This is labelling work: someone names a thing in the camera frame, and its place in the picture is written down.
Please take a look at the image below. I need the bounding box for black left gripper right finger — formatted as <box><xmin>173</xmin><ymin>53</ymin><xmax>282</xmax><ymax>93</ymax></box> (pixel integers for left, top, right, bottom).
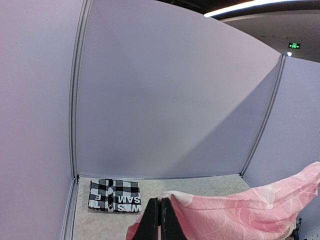
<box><xmin>159</xmin><ymin>197</ymin><xmax>187</xmax><ymax>240</ymax></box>

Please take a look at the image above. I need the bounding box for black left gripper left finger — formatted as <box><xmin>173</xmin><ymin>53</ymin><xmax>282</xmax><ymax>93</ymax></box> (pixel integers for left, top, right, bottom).
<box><xmin>133</xmin><ymin>198</ymin><xmax>159</xmax><ymax>240</ymax></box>

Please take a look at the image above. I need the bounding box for black white checkered shirt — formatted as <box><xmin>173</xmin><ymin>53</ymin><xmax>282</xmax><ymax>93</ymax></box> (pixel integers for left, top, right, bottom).
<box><xmin>88</xmin><ymin>179</ymin><xmax>143</xmax><ymax>214</ymax></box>

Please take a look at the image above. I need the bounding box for pink garment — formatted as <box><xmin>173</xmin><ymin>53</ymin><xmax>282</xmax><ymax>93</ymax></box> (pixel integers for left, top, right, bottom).
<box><xmin>125</xmin><ymin>161</ymin><xmax>320</xmax><ymax>240</ymax></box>

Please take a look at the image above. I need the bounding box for green exit sign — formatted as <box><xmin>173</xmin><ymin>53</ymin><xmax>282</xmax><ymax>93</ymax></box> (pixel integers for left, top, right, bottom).
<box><xmin>288</xmin><ymin>42</ymin><xmax>301</xmax><ymax>49</ymax></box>

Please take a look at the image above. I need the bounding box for ceiling light strip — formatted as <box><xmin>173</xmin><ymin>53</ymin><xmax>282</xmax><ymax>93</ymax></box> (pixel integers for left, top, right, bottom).
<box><xmin>204</xmin><ymin>0</ymin><xmax>320</xmax><ymax>20</ymax></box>

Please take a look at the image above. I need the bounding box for left corner wall post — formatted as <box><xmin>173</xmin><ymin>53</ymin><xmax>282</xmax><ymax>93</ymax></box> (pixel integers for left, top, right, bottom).
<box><xmin>61</xmin><ymin>0</ymin><xmax>93</xmax><ymax>240</ymax></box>

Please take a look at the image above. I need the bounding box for corner wall post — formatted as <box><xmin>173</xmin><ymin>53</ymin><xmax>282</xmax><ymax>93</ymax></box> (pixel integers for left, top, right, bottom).
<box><xmin>239</xmin><ymin>54</ymin><xmax>287</xmax><ymax>179</ymax></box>
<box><xmin>61</xmin><ymin>0</ymin><xmax>93</xmax><ymax>240</ymax></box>

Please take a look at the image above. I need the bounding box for right corner wall post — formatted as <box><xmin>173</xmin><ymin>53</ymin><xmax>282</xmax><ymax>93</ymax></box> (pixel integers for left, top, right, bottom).
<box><xmin>239</xmin><ymin>54</ymin><xmax>287</xmax><ymax>179</ymax></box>

